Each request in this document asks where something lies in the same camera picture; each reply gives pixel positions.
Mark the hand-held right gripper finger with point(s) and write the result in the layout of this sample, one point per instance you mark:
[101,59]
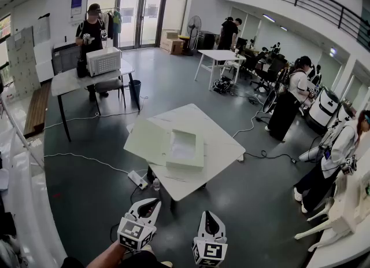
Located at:
[201,226]
[220,227]

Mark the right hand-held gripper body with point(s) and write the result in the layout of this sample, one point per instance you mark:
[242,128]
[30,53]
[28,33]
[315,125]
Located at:
[209,251]

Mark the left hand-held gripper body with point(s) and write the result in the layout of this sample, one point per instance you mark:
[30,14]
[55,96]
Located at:
[131,229]

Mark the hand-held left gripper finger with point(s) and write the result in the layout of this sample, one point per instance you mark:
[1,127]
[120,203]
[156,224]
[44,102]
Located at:
[137,205]
[156,213]

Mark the white A4 paper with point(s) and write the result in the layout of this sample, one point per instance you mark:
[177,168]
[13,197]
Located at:
[182,148]

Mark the person's left forearm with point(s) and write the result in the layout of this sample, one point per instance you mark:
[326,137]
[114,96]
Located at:
[108,253]

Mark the long white power strip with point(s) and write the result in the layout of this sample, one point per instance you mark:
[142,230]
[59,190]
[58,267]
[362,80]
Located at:
[137,178]

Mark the clear water bottle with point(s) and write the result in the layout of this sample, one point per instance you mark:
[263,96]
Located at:
[156,185]

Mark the person's legs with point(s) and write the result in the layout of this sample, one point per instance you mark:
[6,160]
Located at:
[144,259]

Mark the person's black sleeve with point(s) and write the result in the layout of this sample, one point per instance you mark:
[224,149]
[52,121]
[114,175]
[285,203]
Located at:
[72,263]

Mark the white marble low table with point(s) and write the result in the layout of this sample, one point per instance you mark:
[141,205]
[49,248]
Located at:
[219,145]

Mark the white curved counter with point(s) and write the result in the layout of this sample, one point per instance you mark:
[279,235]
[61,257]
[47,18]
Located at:
[31,203]

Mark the white plastic chair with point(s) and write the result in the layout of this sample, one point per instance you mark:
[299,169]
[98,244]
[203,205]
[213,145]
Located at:
[335,217]

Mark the dark blue waste bin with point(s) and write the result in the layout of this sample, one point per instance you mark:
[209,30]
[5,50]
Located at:
[135,88]

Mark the grey padded chair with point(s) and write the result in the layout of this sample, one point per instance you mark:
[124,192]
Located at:
[108,86]

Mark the wooden bench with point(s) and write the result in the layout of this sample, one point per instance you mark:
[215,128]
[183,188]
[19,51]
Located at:
[36,110]

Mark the black floor fan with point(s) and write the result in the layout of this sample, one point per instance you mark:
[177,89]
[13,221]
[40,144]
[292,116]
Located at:
[273,99]

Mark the grey marble table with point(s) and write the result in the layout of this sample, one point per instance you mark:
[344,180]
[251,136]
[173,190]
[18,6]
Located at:
[66,83]

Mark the white microwave oven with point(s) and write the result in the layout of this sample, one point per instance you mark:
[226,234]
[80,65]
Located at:
[102,62]

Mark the black bag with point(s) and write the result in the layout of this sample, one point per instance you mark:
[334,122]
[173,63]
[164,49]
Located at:
[81,68]

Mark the white service robot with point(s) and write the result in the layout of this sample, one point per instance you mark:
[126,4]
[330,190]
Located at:
[322,107]

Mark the cardboard boxes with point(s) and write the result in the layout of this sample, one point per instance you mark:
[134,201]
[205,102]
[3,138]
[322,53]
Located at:
[172,44]

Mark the black office chairs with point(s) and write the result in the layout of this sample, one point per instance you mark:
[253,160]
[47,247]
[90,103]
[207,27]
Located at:
[260,67]

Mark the white plain table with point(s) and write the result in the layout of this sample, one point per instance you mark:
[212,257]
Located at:
[219,55]

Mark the white patterned cabinet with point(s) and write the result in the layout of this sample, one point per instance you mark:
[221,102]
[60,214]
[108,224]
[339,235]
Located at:
[21,64]

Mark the clothes rack with garments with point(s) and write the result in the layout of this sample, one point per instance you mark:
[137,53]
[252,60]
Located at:
[115,21]

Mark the black standing fan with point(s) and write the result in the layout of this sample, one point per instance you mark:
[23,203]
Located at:
[194,25]

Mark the glass entrance door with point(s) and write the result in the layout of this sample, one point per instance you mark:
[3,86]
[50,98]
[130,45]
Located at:
[144,15]

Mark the blue wall poster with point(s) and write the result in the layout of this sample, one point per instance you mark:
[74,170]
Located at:
[76,2]

